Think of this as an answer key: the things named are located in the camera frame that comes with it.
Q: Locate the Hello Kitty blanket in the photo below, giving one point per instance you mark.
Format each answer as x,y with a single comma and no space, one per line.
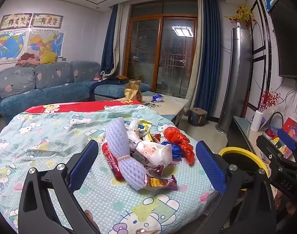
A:
45,139

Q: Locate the right blue curtain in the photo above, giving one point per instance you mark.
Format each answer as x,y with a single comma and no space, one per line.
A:
210,64

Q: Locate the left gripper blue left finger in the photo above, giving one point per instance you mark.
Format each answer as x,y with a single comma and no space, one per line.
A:
36,210

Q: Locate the yellow pillow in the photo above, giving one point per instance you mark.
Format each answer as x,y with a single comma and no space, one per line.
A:
48,57

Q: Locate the blue storage stool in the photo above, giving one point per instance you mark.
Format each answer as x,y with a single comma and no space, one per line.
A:
197,117

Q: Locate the blue curtain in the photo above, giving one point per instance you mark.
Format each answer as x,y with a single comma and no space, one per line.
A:
210,64
107,62

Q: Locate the blue candy wrapper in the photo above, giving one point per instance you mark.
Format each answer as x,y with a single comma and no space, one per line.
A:
157,98

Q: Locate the colourful painting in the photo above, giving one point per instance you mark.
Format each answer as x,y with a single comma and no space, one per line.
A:
290,126

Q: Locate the framed calligraphy picture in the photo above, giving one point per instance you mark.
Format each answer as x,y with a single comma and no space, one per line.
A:
26,20

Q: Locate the yellow flower arrangement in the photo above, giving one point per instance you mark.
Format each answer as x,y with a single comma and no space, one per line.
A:
243,15

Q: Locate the white vase red berries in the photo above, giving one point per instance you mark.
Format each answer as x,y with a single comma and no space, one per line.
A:
267,107

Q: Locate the blue plastic bag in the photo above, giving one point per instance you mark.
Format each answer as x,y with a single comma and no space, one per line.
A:
177,153

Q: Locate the yellow rimmed trash bin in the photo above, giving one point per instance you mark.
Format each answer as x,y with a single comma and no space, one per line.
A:
243,159

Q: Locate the tv console cabinet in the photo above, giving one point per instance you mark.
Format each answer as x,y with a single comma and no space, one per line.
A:
240,135

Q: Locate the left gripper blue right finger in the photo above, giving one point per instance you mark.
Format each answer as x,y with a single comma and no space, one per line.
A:
245,203

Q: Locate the left blue curtain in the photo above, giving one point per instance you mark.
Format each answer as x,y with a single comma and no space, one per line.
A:
107,62

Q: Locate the world map poster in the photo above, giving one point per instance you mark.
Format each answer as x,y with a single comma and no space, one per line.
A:
11,46

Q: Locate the pile of clothes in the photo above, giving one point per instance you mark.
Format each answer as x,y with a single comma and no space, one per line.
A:
28,59

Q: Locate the gold paper bag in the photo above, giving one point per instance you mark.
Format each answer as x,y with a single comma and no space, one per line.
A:
132,91

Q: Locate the wooden glass sliding door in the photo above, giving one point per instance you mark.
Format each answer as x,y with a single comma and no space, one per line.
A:
160,45

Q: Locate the purple snack wrapper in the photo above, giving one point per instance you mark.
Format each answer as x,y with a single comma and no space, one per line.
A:
155,179

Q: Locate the China map poster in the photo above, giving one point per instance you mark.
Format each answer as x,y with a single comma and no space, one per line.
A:
40,42

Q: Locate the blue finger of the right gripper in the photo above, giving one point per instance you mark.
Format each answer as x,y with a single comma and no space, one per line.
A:
286,139

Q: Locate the yellow white snack bag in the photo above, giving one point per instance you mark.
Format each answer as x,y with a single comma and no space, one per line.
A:
142,129

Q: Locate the wall mounted television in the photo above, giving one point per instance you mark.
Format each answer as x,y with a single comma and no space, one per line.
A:
284,18

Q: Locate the coffee table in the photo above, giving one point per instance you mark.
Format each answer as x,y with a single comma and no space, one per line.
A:
169,107

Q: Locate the red plastic bag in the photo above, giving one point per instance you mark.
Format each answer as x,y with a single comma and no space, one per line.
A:
175,136

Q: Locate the silver tower air conditioner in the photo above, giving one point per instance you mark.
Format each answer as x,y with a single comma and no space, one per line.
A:
239,76

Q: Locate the blue sofa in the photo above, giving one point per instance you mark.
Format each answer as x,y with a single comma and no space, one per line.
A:
61,82

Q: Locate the white orange plastic bag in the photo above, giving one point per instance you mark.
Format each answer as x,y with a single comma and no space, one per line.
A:
147,152

